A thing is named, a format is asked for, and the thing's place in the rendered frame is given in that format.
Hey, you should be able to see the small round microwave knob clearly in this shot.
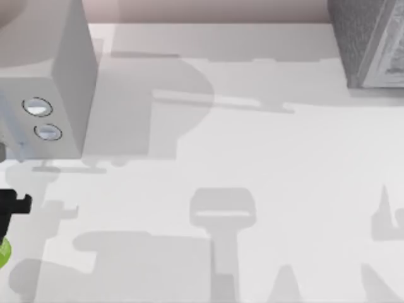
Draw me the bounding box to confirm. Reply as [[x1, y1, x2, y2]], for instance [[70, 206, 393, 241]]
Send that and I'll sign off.
[[33, 123, 63, 141]]

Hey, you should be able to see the large round microwave knob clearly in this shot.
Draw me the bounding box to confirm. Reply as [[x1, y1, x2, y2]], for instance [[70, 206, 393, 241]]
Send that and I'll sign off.
[[21, 97, 54, 118]]

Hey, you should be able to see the pale microwave oven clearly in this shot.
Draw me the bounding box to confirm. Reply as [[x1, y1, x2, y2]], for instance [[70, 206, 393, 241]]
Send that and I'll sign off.
[[0, 0, 98, 162]]

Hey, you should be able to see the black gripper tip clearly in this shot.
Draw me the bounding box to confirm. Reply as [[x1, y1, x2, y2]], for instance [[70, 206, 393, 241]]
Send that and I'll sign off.
[[0, 189, 33, 243]]

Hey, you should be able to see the grey cabinet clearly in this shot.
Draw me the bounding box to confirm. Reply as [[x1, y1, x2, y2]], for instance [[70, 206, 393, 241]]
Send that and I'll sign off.
[[326, 0, 404, 90]]

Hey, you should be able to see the green bottle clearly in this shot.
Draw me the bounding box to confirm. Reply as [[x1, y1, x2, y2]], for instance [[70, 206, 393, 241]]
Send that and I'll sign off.
[[0, 237, 12, 269]]

